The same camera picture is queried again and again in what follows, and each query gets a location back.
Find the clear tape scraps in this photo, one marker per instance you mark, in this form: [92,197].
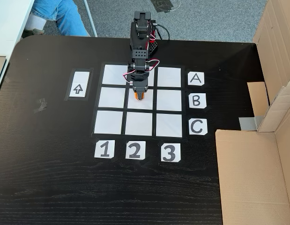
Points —
[41,106]

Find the paper sheet number 3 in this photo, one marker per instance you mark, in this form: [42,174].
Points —
[164,157]

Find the paper sheet letter B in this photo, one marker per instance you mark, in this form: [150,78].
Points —
[202,104]

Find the paper sheet letter C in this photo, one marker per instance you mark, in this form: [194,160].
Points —
[196,127]

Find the brown cardboard panel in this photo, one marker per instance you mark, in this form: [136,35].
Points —
[247,175]
[278,47]

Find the white paper arrow sheet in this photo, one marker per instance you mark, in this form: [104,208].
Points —
[79,82]

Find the paper sheet number 2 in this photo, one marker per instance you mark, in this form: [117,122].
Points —
[128,154]

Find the white paper grid square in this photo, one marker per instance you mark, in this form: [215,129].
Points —
[151,78]
[113,75]
[109,122]
[168,125]
[112,97]
[138,124]
[169,77]
[140,105]
[168,100]

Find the paper sheet letter A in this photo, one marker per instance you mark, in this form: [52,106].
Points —
[191,82]

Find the paper sheet number 1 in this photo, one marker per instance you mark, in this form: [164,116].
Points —
[98,150]

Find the person's leg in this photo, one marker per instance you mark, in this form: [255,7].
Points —
[65,16]

